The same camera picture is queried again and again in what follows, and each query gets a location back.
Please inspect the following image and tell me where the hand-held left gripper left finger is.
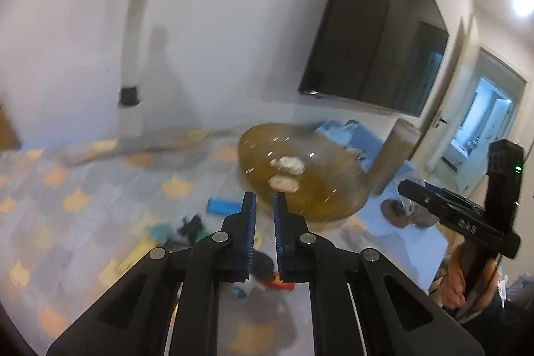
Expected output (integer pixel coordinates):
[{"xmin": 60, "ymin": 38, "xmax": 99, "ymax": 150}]
[{"xmin": 46, "ymin": 191, "xmax": 257, "ymax": 356}]

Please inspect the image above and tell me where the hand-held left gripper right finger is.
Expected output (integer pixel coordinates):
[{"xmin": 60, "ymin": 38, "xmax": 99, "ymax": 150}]
[{"xmin": 273, "ymin": 192, "xmax": 489, "ymax": 356}]

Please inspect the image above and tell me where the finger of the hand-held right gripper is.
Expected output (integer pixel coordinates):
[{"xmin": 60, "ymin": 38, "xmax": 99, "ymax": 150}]
[
  {"xmin": 423, "ymin": 182, "xmax": 487, "ymax": 212},
  {"xmin": 397, "ymin": 180, "xmax": 456, "ymax": 222}
]

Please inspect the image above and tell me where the person's right hand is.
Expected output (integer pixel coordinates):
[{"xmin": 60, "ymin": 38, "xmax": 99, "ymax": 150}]
[{"xmin": 441, "ymin": 241, "xmax": 504, "ymax": 312}]

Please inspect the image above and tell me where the blue plastic bar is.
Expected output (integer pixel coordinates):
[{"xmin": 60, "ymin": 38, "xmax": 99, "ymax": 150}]
[{"xmin": 206, "ymin": 198, "xmax": 245, "ymax": 215}]

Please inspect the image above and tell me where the pink rounded object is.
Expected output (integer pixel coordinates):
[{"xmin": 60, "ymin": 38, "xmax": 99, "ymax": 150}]
[{"xmin": 267, "ymin": 174, "xmax": 300, "ymax": 193}]

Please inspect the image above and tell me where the beige cylinder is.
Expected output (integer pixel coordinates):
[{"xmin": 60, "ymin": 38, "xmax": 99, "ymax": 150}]
[{"xmin": 367, "ymin": 119, "xmax": 420, "ymax": 197}]

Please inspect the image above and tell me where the black fuzzy toy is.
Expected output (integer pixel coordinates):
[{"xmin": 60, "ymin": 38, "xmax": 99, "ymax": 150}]
[{"xmin": 179, "ymin": 215, "xmax": 204, "ymax": 237}]

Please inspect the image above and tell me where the white crumpled object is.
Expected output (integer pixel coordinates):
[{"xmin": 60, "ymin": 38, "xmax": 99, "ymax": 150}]
[{"xmin": 270, "ymin": 156, "xmax": 305, "ymax": 176}]

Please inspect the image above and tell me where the red plastic toy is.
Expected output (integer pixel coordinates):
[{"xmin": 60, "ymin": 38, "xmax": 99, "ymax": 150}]
[{"xmin": 261, "ymin": 270, "xmax": 295, "ymax": 292}]

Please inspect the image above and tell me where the white door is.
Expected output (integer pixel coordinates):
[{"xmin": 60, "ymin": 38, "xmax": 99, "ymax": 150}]
[{"xmin": 426, "ymin": 46, "xmax": 529, "ymax": 191}]

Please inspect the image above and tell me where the teal flower toy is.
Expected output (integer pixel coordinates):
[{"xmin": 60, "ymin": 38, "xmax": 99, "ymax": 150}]
[{"xmin": 149, "ymin": 224, "xmax": 173, "ymax": 243}]

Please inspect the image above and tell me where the ceiling light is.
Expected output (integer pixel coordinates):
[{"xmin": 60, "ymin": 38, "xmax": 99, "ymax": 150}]
[{"xmin": 511, "ymin": 0, "xmax": 534, "ymax": 17}]

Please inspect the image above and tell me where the gold wire basket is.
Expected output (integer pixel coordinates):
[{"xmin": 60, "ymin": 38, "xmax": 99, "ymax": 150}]
[{"xmin": 238, "ymin": 123, "xmax": 368, "ymax": 232}]

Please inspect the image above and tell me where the black wall television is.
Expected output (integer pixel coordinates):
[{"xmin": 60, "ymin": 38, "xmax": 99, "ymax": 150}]
[{"xmin": 298, "ymin": 0, "xmax": 450, "ymax": 118}]

